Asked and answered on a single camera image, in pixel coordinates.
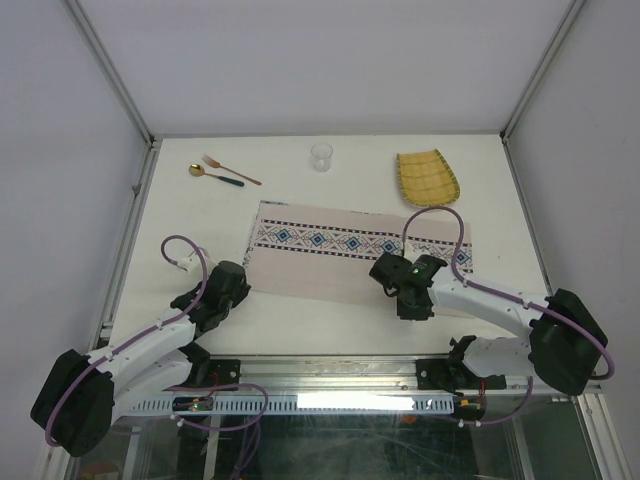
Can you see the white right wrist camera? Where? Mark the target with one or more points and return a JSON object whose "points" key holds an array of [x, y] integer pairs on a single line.
{"points": [[410, 252]]}

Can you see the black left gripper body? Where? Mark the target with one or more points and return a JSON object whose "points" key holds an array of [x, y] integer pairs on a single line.
{"points": [[234, 299]]}

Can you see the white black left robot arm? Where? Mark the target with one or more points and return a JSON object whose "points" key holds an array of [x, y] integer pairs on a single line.
{"points": [[85, 394]]}

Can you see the right aluminium frame post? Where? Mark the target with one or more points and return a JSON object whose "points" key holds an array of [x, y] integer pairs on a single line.
{"points": [[564, 28]]}

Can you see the aluminium front mounting rail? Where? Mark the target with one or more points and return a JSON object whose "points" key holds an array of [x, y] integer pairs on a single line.
{"points": [[330, 372]]}

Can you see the clear drinking glass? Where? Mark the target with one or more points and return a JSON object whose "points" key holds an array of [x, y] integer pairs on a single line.
{"points": [[321, 157]]}

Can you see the gold spoon green handle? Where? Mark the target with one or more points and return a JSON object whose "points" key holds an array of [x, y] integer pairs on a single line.
{"points": [[198, 170]]}

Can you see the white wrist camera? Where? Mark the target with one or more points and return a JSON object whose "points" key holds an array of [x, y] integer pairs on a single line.
{"points": [[410, 252], [195, 262]]}

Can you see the aluminium frame post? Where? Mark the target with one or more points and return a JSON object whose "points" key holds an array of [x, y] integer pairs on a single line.
{"points": [[564, 28], [107, 67]]}

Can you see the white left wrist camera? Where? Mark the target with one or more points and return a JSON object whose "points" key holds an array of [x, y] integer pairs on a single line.
{"points": [[195, 262]]}

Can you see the white slotted cable duct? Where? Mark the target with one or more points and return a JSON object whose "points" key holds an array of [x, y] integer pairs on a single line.
{"points": [[306, 403]]}

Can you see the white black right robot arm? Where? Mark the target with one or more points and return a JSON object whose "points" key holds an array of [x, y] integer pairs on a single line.
{"points": [[553, 338]]}

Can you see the rose gold fork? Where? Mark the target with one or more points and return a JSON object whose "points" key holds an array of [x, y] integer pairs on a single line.
{"points": [[215, 164]]}

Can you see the left aluminium frame post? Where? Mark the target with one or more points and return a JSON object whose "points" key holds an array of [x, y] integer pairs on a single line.
{"points": [[107, 67]]}

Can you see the yellow woven pattern plate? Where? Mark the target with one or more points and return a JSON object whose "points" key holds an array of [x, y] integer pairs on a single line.
{"points": [[426, 179]]}

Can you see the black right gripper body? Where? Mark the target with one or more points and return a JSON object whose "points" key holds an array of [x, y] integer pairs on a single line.
{"points": [[418, 312]]}

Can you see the patterned white placemat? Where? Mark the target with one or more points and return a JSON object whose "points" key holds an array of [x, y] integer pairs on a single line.
{"points": [[321, 253]]}

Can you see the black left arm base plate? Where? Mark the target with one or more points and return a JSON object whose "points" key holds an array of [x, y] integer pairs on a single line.
{"points": [[223, 372]]}

